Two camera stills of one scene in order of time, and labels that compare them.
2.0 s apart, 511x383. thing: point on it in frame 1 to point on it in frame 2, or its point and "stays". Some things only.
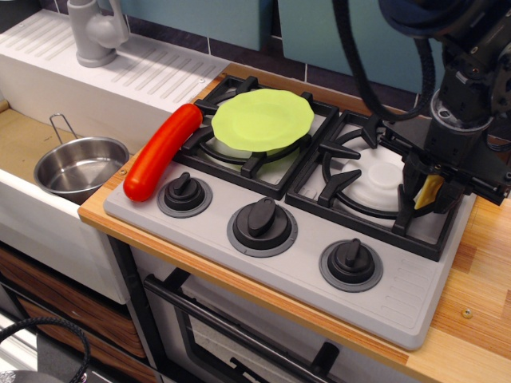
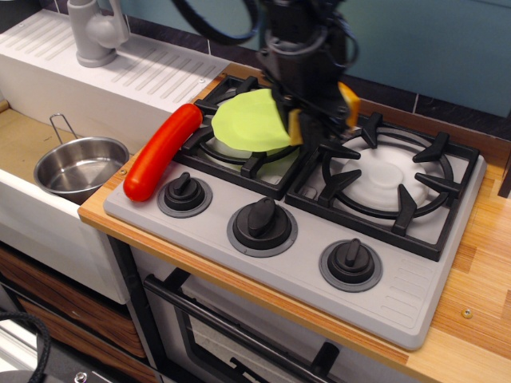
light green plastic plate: [262, 120] stays
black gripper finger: [449, 192] to [319, 130]
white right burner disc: [382, 175] stays
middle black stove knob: [262, 229] stays
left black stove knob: [184, 197] stays
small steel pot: [78, 167] stays
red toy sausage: [148, 168] stays
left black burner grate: [272, 173] stays
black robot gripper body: [469, 156] to [309, 82]
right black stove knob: [350, 266] stays
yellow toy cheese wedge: [428, 194] to [352, 106]
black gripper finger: [414, 171] to [284, 104]
